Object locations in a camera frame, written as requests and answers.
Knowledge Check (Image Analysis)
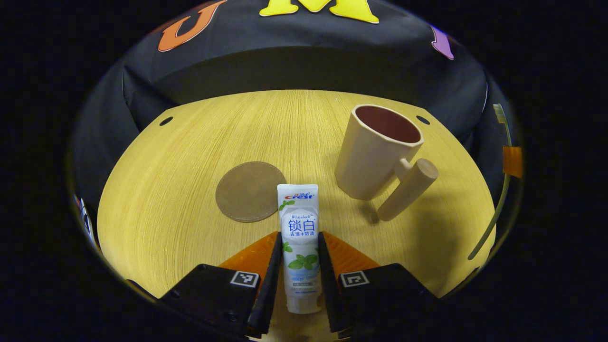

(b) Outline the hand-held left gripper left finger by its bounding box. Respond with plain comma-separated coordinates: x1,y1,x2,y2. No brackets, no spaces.
157,231,284,339

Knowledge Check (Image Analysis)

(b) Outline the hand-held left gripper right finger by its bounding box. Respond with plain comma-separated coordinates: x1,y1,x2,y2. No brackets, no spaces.
317,231,440,339

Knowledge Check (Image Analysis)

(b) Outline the pale green toothbrush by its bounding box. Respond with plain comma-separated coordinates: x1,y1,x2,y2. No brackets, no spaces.
468,104,513,261

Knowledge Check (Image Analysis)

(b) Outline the white toothpaste tube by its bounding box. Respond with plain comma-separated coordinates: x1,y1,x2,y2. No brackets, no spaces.
277,183,323,314

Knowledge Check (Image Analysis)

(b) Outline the round brown coaster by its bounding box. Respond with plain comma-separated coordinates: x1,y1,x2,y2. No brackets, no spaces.
215,161,287,223

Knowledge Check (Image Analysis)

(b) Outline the beige cup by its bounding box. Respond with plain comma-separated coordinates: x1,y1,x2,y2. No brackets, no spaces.
334,104,439,222

